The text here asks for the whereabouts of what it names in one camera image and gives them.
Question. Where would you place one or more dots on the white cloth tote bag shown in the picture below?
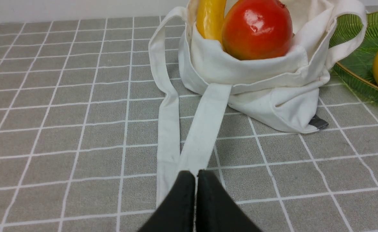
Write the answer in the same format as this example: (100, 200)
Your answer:
(281, 92)

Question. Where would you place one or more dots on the red orange mango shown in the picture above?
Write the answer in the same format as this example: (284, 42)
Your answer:
(257, 29)

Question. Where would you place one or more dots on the grey checkered tablecloth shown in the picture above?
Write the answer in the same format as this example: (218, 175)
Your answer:
(78, 132)

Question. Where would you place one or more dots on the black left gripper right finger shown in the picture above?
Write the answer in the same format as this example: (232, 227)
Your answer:
(216, 211)

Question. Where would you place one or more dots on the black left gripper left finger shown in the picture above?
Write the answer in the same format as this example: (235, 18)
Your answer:
(176, 212)

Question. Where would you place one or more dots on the green glass leaf plate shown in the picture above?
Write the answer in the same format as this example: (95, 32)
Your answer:
(356, 70)

